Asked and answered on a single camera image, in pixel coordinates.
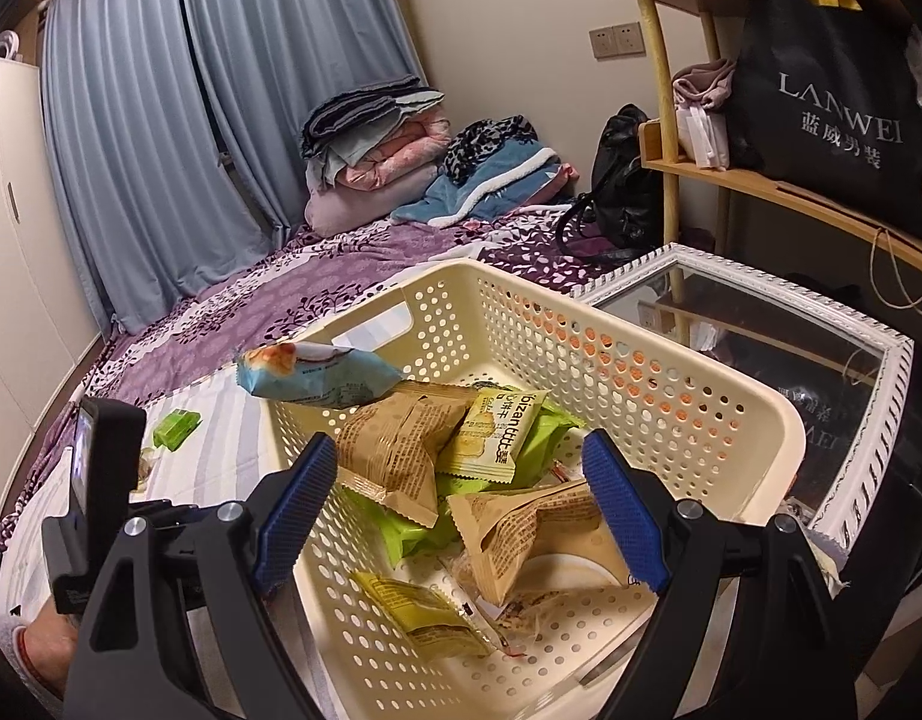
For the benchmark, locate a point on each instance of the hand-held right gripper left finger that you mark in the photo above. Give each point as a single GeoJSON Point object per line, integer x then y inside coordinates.
{"type": "Point", "coordinates": [296, 510]}

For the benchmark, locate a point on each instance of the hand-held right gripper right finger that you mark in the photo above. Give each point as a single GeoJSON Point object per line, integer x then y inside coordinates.
{"type": "Point", "coordinates": [626, 517]}

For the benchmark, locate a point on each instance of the small tan snack bag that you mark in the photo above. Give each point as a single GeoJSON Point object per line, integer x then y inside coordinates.
{"type": "Point", "coordinates": [521, 532]}

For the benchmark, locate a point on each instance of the cream perforated plastic basket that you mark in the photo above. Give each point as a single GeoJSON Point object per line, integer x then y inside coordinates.
{"type": "Point", "coordinates": [656, 405]}

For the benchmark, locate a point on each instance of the large green snack bag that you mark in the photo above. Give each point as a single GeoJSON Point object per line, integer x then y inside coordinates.
{"type": "Point", "coordinates": [412, 532]}

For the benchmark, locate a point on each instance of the large tan snack bag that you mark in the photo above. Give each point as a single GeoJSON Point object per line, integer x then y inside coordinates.
{"type": "Point", "coordinates": [401, 442]}

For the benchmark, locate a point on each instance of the clear snack packet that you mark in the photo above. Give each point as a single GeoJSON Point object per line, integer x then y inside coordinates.
{"type": "Point", "coordinates": [532, 607]}

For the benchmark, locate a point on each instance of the light blue bread packet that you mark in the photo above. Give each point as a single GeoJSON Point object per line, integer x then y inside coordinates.
{"type": "Point", "coordinates": [326, 382]}

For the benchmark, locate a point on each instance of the olive yellow snack packet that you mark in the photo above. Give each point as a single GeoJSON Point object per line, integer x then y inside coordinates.
{"type": "Point", "coordinates": [423, 611]}

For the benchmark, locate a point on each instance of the person's left forearm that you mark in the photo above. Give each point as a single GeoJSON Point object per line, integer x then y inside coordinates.
{"type": "Point", "coordinates": [3, 652]}

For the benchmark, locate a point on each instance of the person's left hand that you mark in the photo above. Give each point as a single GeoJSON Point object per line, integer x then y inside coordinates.
{"type": "Point", "coordinates": [48, 645]}

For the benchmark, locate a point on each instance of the clear wrapped brown snack bar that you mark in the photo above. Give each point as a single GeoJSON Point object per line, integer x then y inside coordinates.
{"type": "Point", "coordinates": [147, 465]}

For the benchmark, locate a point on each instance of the small green snack packet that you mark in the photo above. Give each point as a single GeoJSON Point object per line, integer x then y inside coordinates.
{"type": "Point", "coordinates": [174, 427]}

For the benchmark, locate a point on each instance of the striped bed sheet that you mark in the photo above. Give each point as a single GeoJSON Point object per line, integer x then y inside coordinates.
{"type": "Point", "coordinates": [213, 420]}

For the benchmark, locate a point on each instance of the purple floral bed sheet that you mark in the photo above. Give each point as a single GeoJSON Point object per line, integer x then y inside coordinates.
{"type": "Point", "coordinates": [281, 292]}

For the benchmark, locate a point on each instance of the white wardrobe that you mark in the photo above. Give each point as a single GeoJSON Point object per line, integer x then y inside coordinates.
{"type": "Point", "coordinates": [26, 240]}

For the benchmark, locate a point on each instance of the white framed glass table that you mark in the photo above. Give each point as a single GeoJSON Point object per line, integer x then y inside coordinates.
{"type": "Point", "coordinates": [874, 427]}

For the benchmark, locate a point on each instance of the mauve folded quilt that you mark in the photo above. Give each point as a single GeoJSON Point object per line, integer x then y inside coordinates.
{"type": "Point", "coordinates": [356, 206]}

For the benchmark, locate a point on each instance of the blue grey curtain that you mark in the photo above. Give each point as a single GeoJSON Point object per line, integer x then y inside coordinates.
{"type": "Point", "coordinates": [116, 127]}
{"type": "Point", "coordinates": [311, 30]}

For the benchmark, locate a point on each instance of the black backpack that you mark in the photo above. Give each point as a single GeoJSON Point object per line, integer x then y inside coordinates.
{"type": "Point", "coordinates": [618, 180]}

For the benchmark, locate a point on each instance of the pale green folded cloth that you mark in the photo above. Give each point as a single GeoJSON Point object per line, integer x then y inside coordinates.
{"type": "Point", "coordinates": [333, 165]}

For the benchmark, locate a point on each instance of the blue fleece blanket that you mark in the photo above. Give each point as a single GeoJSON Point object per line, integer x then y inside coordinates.
{"type": "Point", "coordinates": [491, 187]}

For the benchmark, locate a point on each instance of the pink floral quilt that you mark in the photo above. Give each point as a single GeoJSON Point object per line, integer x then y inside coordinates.
{"type": "Point", "coordinates": [401, 154]}

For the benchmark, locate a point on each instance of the white folded cloth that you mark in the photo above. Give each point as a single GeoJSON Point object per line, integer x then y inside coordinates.
{"type": "Point", "coordinates": [705, 139]}

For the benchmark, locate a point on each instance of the leopard print cloth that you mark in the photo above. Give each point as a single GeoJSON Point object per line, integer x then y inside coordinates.
{"type": "Point", "coordinates": [483, 139]}

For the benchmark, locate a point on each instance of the dark grey folded blanket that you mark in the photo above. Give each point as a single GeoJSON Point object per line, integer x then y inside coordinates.
{"type": "Point", "coordinates": [363, 109]}

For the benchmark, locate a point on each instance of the wooden shelf rack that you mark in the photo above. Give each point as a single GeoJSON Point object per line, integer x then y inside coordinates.
{"type": "Point", "coordinates": [660, 90]}

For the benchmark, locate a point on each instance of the pink cloth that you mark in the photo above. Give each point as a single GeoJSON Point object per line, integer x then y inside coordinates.
{"type": "Point", "coordinates": [701, 82]}

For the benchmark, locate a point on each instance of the black tote bag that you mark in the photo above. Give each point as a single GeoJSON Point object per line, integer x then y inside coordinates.
{"type": "Point", "coordinates": [829, 52]}

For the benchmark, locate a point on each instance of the beige wall socket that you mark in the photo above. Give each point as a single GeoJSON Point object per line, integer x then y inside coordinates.
{"type": "Point", "coordinates": [628, 37]}
{"type": "Point", "coordinates": [601, 43]}

